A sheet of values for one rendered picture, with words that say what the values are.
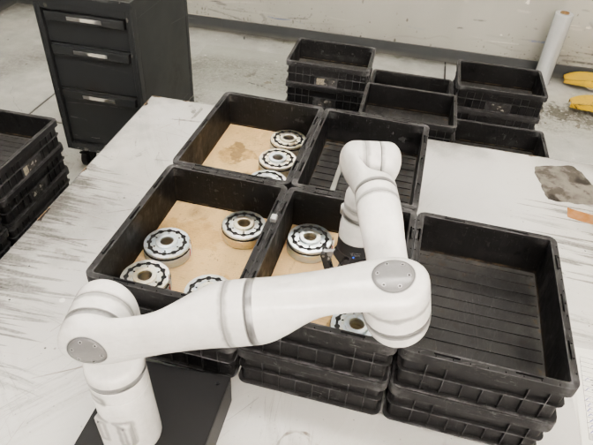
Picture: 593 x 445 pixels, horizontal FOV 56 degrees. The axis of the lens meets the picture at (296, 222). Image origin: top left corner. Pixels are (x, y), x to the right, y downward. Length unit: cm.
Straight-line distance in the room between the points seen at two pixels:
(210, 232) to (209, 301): 59
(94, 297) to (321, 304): 32
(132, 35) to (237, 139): 103
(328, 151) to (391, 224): 81
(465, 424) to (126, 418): 62
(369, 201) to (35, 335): 82
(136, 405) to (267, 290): 33
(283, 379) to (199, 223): 43
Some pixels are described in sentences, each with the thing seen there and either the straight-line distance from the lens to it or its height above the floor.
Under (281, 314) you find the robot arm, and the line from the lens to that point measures 72.
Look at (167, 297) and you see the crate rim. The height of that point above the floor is 92.
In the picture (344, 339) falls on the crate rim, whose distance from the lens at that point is 100.
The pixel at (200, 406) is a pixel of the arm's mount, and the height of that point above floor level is 78.
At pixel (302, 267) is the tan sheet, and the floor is 83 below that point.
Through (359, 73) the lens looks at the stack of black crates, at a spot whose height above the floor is 58.
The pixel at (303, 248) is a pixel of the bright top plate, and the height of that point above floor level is 86.
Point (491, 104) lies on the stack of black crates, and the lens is 276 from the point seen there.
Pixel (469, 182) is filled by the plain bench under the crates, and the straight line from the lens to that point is 184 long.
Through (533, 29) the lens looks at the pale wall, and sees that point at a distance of 446.
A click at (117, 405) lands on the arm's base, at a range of 94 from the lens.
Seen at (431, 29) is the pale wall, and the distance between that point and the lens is 441.
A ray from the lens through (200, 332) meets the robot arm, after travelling 76.
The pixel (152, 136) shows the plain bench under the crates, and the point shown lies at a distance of 195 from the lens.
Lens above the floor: 170
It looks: 40 degrees down
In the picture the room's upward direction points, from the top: 4 degrees clockwise
